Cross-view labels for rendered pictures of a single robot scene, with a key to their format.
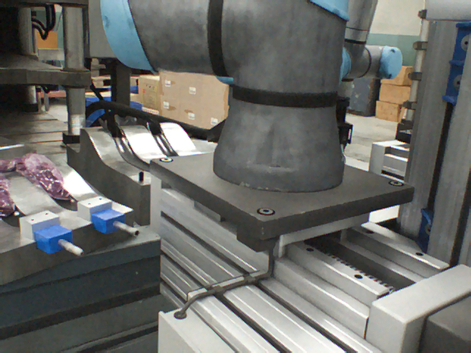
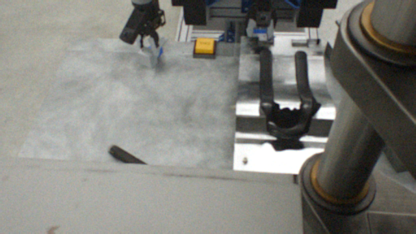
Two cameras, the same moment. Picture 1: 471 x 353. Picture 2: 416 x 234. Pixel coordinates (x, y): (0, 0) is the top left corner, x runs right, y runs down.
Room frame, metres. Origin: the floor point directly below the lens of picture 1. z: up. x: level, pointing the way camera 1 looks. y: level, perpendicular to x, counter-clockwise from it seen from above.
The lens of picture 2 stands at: (1.89, 0.60, 1.76)
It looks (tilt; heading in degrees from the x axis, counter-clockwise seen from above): 51 degrees down; 223
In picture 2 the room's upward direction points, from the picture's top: 3 degrees counter-clockwise
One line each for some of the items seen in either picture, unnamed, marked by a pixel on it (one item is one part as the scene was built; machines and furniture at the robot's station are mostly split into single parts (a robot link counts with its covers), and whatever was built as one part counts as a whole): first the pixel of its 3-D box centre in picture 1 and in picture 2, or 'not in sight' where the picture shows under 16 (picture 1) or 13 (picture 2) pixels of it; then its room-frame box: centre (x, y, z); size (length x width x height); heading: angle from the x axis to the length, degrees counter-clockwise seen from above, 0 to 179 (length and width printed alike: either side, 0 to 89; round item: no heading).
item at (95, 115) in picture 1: (110, 111); not in sight; (4.91, 1.31, 0.32); 0.60 x 0.41 x 0.22; 46
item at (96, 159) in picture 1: (146, 158); (281, 98); (1.17, 0.22, 0.87); 0.50 x 0.26 x 0.14; 36
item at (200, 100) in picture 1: (210, 95); not in sight; (5.52, 0.32, 0.47); 1.22 x 0.80 x 0.94; 44
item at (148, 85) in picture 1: (162, 93); not in sight; (6.46, 1.02, 0.34); 0.63 x 0.45 x 0.40; 40
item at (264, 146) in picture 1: (280, 130); not in sight; (0.53, -0.05, 1.09); 0.15 x 0.15 x 0.10
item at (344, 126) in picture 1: (334, 120); (147, 13); (1.24, -0.26, 0.99); 0.09 x 0.08 x 0.12; 9
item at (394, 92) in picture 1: (407, 95); not in sight; (7.39, -2.60, 0.42); 0.86 x 0.33 x 0.83; 40
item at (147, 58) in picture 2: not in sight; (156, 49); (1.22, -0.26, 0.83); 0.13 x 0.05 x 0.05; 9
